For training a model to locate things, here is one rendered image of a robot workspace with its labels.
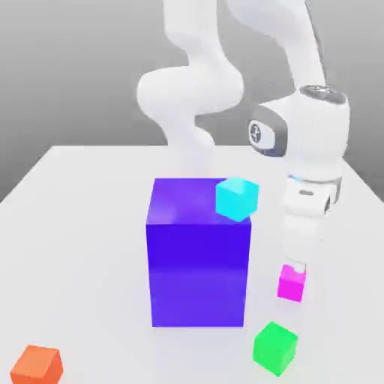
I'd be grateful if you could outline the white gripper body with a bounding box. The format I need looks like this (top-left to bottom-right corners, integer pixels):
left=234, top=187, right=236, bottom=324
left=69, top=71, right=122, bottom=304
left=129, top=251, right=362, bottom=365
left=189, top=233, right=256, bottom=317
left=282, top=209, right=329, bottom=263

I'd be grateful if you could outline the small magenta cube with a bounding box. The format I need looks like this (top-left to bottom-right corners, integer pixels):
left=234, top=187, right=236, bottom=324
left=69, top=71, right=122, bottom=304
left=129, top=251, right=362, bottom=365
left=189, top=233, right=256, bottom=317
left=276, top=263, right=307, bottom=303

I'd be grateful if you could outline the small cyan cube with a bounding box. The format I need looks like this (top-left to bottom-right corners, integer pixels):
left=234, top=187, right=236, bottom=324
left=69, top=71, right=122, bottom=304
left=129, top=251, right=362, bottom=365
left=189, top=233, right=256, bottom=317
left=214, top=175, right=260, bottom=224

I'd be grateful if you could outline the small green cube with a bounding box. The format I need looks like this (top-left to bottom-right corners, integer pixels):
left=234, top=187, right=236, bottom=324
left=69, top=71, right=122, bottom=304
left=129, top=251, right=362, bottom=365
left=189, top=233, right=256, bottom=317
left=251, top=320, right=299, bottom=378

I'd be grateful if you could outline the small orange cube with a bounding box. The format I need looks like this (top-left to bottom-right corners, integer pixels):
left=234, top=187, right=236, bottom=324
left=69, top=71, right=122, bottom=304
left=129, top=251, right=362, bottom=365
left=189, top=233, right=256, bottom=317
left=9, top=344, right=65, bottom=384

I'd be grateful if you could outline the large blue box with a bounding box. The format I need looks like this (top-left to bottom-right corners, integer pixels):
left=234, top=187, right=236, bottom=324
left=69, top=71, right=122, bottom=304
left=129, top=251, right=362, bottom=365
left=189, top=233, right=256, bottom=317
left=145, top=177, right=252, bottom=329

